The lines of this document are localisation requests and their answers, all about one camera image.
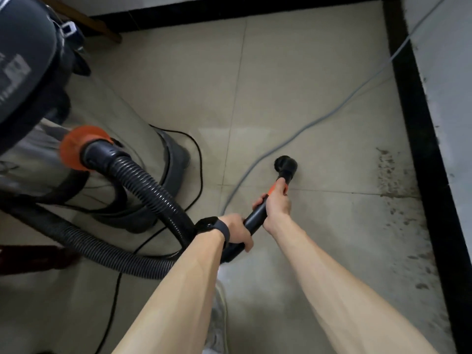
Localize person's left hand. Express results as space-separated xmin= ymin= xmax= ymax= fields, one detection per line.
xmin=217 ymin=213 xmax=256 ymax=253

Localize grey vacuum cleaner orange knobs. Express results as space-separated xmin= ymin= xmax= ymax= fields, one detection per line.
xmin=0 ymin=0 xmax=192 ymax=235

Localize black vacuum hose with nozzle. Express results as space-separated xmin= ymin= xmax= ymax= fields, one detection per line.
xmin=0 ymin=139 xmax=299 ymax=281

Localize white shoe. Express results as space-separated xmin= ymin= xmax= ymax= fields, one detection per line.
xmin=202 ymin=279 xmax=230 ymax=354

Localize black baseboard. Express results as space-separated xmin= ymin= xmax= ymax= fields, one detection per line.
xmin=88 ymin=0 xmax=472 ymax=354

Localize black smartwatch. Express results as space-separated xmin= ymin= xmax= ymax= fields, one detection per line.
xmin=194 ymin=215 xmax=232 ymax=250

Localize black power cord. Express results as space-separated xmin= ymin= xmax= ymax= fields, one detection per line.
xmin=93 ymin=124 xmax=205 ymax=354

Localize person's right hand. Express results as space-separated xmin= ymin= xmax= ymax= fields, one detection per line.
xmin=252 ymin=177 xmax=293 ymax=236

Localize person's right forearm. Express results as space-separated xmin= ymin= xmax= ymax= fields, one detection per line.
xmin=266 ymin=215 xmax=440 ymax=354

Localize grey cable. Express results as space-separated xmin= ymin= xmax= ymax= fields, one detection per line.
xmin=219 ymin=0 xmax=449 ymax=216

